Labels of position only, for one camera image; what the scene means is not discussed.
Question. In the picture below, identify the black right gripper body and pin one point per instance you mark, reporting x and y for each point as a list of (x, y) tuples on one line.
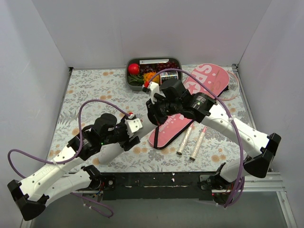
[(152, 112)]

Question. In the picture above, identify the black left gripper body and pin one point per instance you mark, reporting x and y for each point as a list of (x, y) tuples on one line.
[(129, 142)]

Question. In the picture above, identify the white shuttlecock tube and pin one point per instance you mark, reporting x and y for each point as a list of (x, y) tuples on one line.
[(111, 151)]

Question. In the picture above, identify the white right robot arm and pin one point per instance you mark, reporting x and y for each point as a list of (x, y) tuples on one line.
[(172, 97)]

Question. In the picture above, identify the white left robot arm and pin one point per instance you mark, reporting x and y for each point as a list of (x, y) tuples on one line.
[(33, 193)]

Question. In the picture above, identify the left badminton racket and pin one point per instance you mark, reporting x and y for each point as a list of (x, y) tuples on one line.
[(189, 129)]

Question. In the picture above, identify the badminton racket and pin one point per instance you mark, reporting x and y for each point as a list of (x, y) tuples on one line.
[(198, 144), (189, 129)]

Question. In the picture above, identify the right badminton racket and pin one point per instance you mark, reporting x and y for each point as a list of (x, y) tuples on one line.
[(198, 144)]

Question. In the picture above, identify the floral table mat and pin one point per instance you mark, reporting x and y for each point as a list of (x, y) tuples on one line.
[(91, 93)]

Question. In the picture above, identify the orange flower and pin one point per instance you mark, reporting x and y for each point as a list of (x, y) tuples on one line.
[(148, 76)]

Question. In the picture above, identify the green leafy sprig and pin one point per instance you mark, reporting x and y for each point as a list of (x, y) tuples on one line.
[(135, 80)]

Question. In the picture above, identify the shiny patterned can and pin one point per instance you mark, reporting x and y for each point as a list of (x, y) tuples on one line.
[(164, 76)]

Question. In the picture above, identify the dark red grapes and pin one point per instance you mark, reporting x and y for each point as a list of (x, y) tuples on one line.
[(147, 68)]

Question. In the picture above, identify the grey plastic tray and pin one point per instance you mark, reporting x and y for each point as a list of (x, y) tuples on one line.
[(136, 60)]

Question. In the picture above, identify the red apple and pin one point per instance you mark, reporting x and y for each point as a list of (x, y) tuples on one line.
[(134, 69)]

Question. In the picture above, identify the white label strip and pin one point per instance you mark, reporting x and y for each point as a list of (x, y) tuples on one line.
[(153, 61)]

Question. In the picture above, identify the pink racket cover bag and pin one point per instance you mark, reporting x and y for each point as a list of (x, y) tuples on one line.
[(215, 78)]

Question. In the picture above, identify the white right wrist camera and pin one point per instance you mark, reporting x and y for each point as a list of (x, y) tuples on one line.
[(152, 89)]

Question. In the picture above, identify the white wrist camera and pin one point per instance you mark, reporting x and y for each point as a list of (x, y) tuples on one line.
[(133, 124), (152, 89)]

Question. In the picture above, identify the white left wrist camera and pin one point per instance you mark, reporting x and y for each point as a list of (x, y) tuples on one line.
[(133, 124)]

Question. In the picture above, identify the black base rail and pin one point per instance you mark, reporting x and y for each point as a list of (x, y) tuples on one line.
[(164, 185)]

